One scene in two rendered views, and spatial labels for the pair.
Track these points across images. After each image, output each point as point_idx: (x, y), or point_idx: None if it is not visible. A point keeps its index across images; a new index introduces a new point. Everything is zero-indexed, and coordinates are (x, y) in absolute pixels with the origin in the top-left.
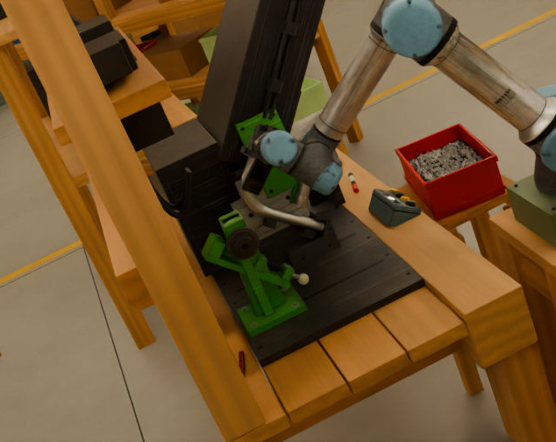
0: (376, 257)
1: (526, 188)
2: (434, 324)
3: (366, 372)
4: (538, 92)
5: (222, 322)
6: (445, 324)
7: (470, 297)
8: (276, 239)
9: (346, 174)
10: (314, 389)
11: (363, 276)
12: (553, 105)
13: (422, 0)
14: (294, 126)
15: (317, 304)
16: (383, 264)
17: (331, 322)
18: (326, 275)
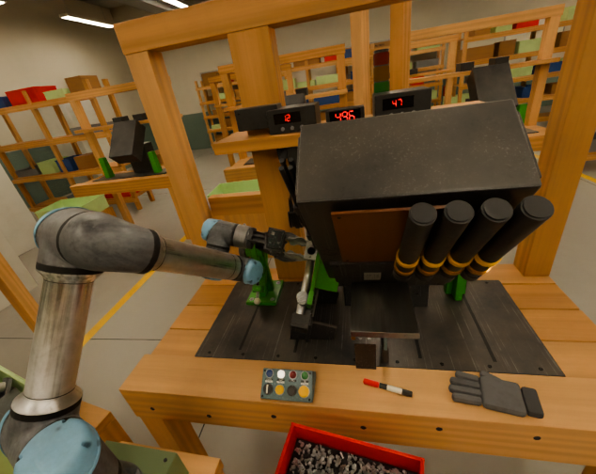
0: (247, 348)
1: (150, 463)
2: (166, 345)
3: (181, 311)
4: (62, 443)
5: (295, 280)
6: (159, 349)
7: (149, 363)
8: None
9: (423, 395)
10: (198, 295)
11: (239, 334)
12: (16, 397)
13: (39, 220)
14: (399, 302)
15: (245, 308)
16: (235, 347)
17: (222, 309)
18: (265, 321)
